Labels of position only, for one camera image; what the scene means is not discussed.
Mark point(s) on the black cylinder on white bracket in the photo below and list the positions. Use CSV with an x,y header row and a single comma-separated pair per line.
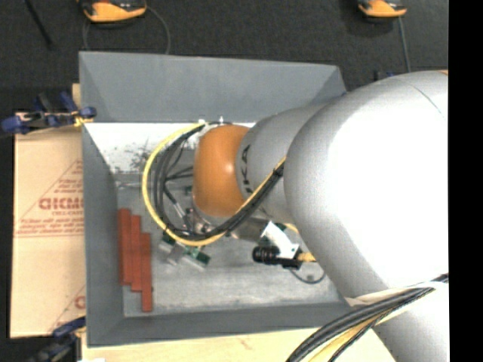
x,y
281,245

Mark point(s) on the red-brown flat block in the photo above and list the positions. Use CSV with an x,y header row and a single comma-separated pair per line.
x,y
146,273
136,255
124,247

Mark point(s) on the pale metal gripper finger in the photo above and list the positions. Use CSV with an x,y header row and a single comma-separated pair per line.
x,y
176,255
164,247

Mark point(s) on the brown cardboard board red print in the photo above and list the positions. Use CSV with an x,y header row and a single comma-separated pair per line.
x,y
45,240

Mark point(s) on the grey metal bin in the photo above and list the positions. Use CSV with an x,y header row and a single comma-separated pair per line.
x,y
211,89

